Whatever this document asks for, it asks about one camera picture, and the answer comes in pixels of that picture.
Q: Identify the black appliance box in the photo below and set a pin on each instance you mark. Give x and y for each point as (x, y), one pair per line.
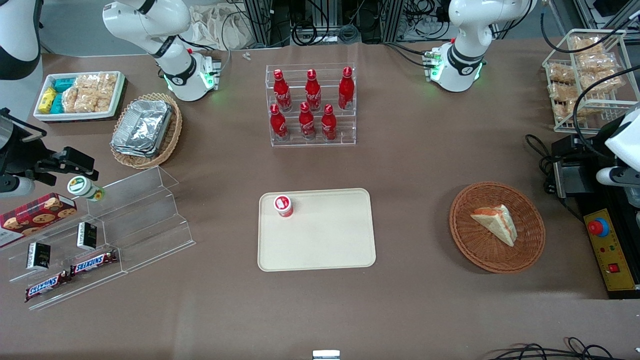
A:
(580, 150)

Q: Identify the triangular sandwich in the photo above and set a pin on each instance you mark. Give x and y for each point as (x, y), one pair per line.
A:
(497, 222)

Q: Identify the red emergency stop button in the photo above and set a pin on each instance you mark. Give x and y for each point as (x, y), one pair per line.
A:
(598, 227)

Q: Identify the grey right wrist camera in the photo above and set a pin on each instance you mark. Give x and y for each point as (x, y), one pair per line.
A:
(17, 186)

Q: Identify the light wicker basket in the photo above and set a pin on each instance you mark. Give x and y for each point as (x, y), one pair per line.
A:
(172, 135)

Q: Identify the yellow snack pack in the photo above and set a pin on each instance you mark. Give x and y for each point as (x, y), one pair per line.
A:
(47, 100)

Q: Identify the green lid drink cup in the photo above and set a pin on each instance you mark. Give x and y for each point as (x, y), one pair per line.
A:
(82, 187)

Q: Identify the red plaid cookie box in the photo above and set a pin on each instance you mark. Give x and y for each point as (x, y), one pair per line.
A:
(35, 215)

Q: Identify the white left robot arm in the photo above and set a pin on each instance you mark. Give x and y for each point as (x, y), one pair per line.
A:
(470, 30)

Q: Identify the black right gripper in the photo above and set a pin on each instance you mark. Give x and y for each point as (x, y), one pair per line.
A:
(19, 152)

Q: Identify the white edge marker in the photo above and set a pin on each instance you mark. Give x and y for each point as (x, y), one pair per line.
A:
(326, 355)

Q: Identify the clear rice cracker pack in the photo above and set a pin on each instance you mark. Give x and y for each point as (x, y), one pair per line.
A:
(103, 101)
(107, 82)
(87, 81)
(85, 101)

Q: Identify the clear acrylic stepped shelf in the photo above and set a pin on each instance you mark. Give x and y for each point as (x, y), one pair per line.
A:
(150, 225)

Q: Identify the clear acrylic bottle rack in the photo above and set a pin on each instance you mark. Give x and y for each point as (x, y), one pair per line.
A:
(345, 127)

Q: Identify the white snack bin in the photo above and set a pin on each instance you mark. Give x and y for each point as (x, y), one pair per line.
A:
(75, 116)

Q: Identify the bagged rice cracker snack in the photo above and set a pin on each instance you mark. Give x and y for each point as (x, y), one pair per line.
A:
(561, 72)
(607, 82)
(561, 91)
(597, 63)
(586, 44)

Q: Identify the grey metal bracket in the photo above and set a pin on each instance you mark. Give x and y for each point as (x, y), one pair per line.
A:
(567, 180)

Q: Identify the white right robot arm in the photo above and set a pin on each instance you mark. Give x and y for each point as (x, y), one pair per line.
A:
(150, 20)

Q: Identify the red cola bottle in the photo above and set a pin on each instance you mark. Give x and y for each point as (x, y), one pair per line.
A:
(281, 92)
(278, 124)
(313, 92)
(306, 122)
(328, 124)
(346, 90)

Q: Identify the yellow control panel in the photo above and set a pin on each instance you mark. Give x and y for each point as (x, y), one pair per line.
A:
(612, 255)

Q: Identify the brown wicker basket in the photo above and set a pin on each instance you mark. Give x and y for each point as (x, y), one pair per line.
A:
(480, 250)

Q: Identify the beige cloth bag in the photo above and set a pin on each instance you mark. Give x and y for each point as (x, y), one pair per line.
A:
(220, 25)

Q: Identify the snickers chocolate bar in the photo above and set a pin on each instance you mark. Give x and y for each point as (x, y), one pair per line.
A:
(47, 286)
(94, 263)

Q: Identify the stack of foil trays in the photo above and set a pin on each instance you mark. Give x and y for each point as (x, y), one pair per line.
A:
(142, 127)

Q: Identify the small black carton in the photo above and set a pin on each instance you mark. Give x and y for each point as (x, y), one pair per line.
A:
(87, 236)
(38, 256)

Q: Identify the teal snack pack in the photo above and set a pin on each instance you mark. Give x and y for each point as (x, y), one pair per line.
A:
(57, 103)
(64, 84)

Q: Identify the beige plastic tray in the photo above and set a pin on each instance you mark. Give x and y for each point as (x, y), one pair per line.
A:
(325, 240)

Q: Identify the red lid yogurt cup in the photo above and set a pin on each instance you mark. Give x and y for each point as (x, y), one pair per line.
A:
(283, 205)

